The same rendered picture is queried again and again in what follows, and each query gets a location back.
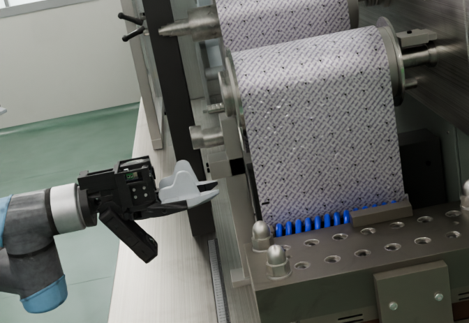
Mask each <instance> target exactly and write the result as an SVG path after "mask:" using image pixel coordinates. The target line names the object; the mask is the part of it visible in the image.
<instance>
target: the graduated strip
mask: <svg viewBox="0 0 469 323"><path fill-rule="evenodd" d="M207 246H208V252H209V263H210V269H211V279H212V285H213V291H214V302H215V308H216V318H217V323H231V321H230V313H229V308H228V300H227V295H226V291H225V282H224V277H223V269H222V264H221V256H220V251H219V247H218V239H211V240H207Z"/></svg>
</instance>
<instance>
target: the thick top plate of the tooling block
mask: <svg viewBox="0 0 469 323"><path fill-rule="evenodd" d="M460 203H461V201H460V200H459V201H455V202H448V203H444V204H438V205H434V206H428V207H424V208H420V209H414V210H412V214H413V216H409V217H405V218H399V219H395V220H388V221H385V222H381V223H374V224H371V225H365V226H361V227H353V226H352V224H351V223H345V224H341V225H335V226H331V227H324V228H320V229H316V230H310V231H307V232H300V233H296V234H290V235H286V236H280V237H276V238H274V243H275V244H276V245H279V246H281V247H282V248H283V249H284V251H285V256H286V258H288V259H289V262H290V268H291V269H292V275H291V276H289V277H288V278H285V279H283V280H270V279H268V277H267V268H266V262H267V253H255V252H253V243H245V244H244V250H245V254H246V261H247V265H248V272H249V276H250V279H251V285H252V288H253V293H254V297H255V302H256V306H257V309H258V315H259V318H260V323H291V322H297V321H301V320H307V319H311V318H314V317H321V316H325V315H331V314H335V313H341V312H345V311H349V310H355V309H359V308H365V307H369V306H375V305H377V301H376V296H375V286H374V281H373V274H374V273H380V272H383V271H390V270H394V269H400V268H404V267H408V266H414V265H418V264H424V263H428V262H434V261H438V260H443V261H444V262H445V263H446V265H447V266H448V274H449V286H450V289H451V290H452V289H456V288H460V287H467V286H469V211H467V210H464V209H462V208H461V207H460Z"/></svg>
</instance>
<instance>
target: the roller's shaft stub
mask: <svg viewBox="0 0 469 323"><path fill-rule="evenodd" d="M401 54H402V58H403V66H404V69H405V68H412V67H416V66H423V65H426V66H427V67H428V68H431V67H435V66H436V64H437V62H438V55H437V50H436V47H435V44H434V43H433V41H432V40H429V42H428V43H423V44H422V45H420V46H417V47H410V48H406V49H402V50H401Z"/></svg>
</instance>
